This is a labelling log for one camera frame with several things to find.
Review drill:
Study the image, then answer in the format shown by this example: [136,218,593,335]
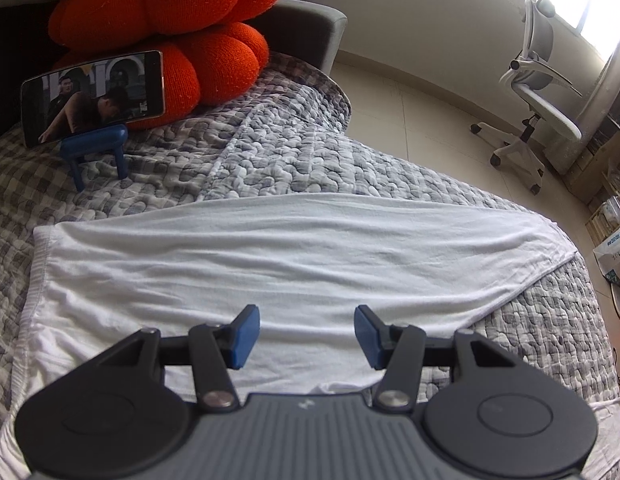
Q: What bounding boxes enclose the grey patterned curtain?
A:
[555,35,620,176]

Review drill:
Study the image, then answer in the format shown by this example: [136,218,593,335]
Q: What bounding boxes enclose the smartphone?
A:
[20,50,166,148]

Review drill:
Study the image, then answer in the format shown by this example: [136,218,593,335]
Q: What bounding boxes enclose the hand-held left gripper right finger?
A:
[354,305,521,413]

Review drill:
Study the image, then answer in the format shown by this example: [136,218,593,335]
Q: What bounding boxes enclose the orange pumpkin cushion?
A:
[47,0,284,131]

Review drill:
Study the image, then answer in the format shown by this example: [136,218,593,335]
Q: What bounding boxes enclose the grey checked quilt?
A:
[0,50,620,480]

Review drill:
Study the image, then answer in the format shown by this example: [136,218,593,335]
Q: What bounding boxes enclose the wooden shelf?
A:
[565,120,620,241]

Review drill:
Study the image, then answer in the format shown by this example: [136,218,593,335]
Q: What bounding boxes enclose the white pants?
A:
[17,192,578,401]

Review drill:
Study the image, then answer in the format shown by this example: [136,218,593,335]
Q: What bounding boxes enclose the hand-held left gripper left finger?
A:
[92,304,262,413]

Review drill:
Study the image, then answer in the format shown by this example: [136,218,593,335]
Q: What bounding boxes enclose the blue phone stand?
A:
[60,124,129,192]

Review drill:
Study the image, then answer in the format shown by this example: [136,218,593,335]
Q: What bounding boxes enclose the white office chair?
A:
[470,0,583,196]

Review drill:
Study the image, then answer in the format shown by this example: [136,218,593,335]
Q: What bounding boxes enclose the white cardboard box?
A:
[592,232,620,283]

